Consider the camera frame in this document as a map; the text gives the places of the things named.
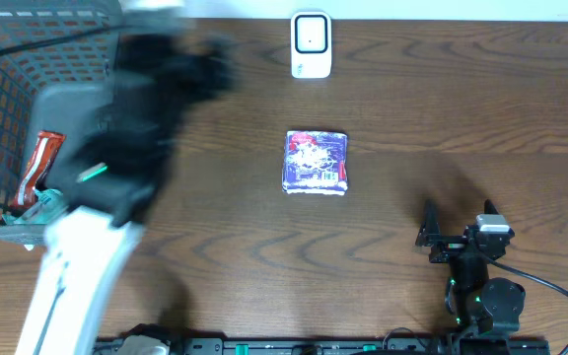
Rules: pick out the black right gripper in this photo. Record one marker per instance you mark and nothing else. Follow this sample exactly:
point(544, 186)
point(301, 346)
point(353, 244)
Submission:
point(430, 235)

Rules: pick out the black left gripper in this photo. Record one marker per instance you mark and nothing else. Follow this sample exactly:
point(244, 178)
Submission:
point(197, 62)

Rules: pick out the red-brown chocolate bar wrapper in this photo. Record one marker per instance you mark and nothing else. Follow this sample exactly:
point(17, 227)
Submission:
point(46, 149)

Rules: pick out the teal wet wipe packet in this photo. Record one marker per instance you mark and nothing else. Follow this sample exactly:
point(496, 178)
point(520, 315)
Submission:
point(42, 207)

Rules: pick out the purple tissue pack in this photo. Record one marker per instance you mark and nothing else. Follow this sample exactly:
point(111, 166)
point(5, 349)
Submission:
point(315, 163)

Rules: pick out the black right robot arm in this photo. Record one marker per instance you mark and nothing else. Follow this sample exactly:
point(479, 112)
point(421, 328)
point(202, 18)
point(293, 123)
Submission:
point(484, 305)

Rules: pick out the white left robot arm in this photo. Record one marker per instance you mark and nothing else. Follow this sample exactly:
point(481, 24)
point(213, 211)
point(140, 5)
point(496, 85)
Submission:
point(85, 253)

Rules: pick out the white barcode scanner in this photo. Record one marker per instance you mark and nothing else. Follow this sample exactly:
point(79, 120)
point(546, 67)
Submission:
point(311, 45)

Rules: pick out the grey plastic mesh basket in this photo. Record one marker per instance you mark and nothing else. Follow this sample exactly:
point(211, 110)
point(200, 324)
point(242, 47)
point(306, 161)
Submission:
point(57, 88)

